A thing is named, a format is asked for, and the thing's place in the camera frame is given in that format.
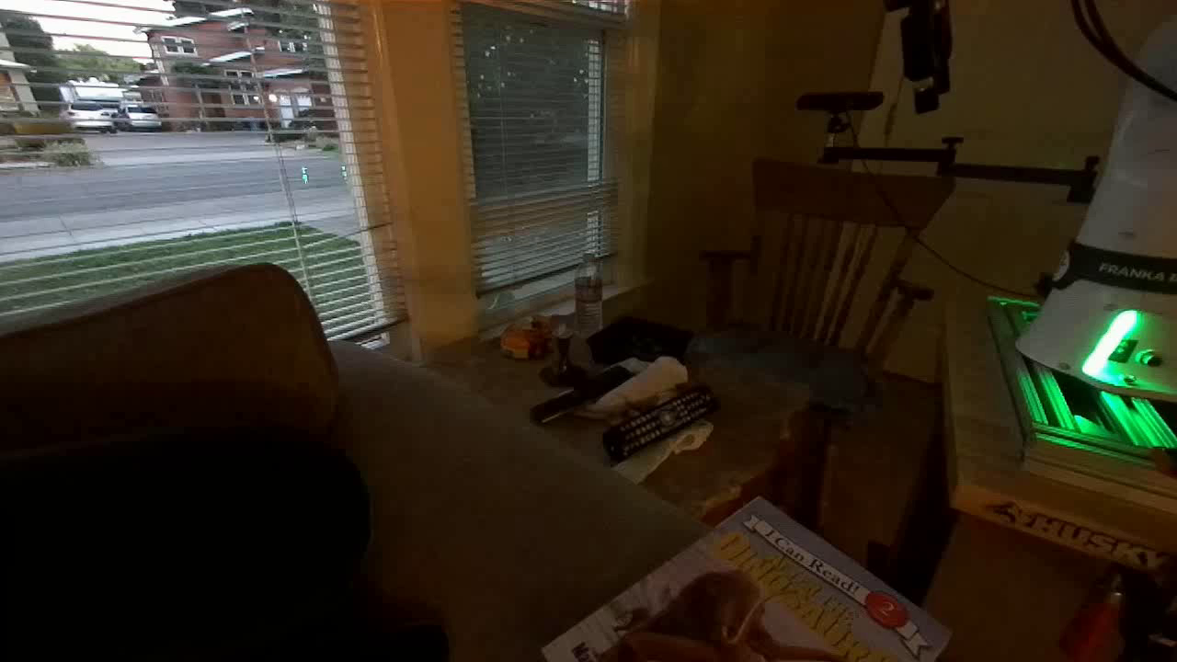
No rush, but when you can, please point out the red brick building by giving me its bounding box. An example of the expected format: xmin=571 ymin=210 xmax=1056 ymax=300
xmin=128 ymin=0 xmax=339 ymax=132

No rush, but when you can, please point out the blue-grey chair cushion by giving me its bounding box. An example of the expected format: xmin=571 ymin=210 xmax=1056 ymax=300
xmin=680 ymin=321 xmax=882 ymax=417

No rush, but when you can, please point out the black camera on stand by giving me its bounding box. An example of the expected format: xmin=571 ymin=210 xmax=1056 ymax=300
xmin=793 ymin=86 xmax=885 ymax=140

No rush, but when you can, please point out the black boom bar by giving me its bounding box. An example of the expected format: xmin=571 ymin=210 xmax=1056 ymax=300
xmin=817 ymin=132 xmax=1103 ymax=207

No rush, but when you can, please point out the grey-green fabric couch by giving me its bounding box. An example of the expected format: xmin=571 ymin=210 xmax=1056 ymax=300
xmin=0 ymin=260 xmax=708 ymax=662

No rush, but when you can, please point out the white parked vehicle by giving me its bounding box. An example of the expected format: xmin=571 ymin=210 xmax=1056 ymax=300
xmin=55 ymin=78 xmax=169 ymax=135

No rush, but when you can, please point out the wide white window blind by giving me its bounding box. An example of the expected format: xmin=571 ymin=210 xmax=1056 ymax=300
xmin=0 ymin=0 xmax=404 ymax=351

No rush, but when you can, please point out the white Husky cart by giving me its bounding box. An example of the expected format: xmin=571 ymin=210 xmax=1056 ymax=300
xmin=939 ymin=285 xmax=1177 ymax=578

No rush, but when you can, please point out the wooden side table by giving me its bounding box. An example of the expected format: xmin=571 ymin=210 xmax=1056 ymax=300
xmin=431 ymin=328 xmax=827 ymax=534

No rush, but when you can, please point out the small dark cup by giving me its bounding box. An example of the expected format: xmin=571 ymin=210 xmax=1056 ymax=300
xmin=540 ymin=321 xmax=581 ymax=392

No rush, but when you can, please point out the white rolled object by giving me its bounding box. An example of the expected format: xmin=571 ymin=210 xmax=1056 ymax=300
xmin=590 ymin=354 xmax=695 ymax=417

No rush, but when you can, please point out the narrow white window blind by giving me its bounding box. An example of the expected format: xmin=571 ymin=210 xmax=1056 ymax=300
xmin=449 ymin=0 xmax=625 ymax=301

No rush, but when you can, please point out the dinosaur magazine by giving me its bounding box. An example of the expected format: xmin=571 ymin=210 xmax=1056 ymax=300
xmin=538 ymin=493 xmax=957 ymax=662

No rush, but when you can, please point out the dark throw pillow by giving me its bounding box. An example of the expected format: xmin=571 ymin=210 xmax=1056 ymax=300
xmin=0 ymin=428 xmax=451 ymax=662

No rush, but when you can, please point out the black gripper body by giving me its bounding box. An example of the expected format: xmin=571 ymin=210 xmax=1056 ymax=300
xmin=898 ymin=0 xmax=957 ymax=86

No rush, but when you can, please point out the green-lit robot base plate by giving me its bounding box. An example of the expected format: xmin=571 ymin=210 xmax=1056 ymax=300
xmin=985 ymin=291 xmax=1177 ymax=469

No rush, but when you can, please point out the thin black camera cable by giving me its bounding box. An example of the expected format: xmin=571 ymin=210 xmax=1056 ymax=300
xmin=877 ymin=180 xmax=1048 ymax=307

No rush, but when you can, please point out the black remote control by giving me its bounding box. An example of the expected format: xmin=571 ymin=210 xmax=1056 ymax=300
xmin=527 ymin=370 xmax=637 ymax=430

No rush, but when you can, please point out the black ribbed grille object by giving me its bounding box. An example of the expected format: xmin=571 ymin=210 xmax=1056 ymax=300
xmin=600 ymin=379 xmax=725 ymax=469

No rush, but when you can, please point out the red tool handle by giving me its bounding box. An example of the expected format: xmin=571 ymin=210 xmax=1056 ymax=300
xmin=1056 ymin=566 xmax=1131 ymax=662

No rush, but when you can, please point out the wooden rocking chair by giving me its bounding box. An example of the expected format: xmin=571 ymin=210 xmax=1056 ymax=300
xmin=695 ymin=154 xmax=961 ymax=534

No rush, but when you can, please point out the clear plastic bottle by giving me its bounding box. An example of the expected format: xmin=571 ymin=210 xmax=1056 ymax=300
xmin=571 ymin=270 xmax=609 ymax=344

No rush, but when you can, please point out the white paper sheet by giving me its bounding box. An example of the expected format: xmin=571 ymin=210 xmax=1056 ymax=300
xmin=605 ymin=420 xmax=718 ymax=485

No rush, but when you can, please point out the small orange object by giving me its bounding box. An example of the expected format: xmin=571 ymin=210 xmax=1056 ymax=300
xmin=496 ymin=316 xmax=554 ymax=363

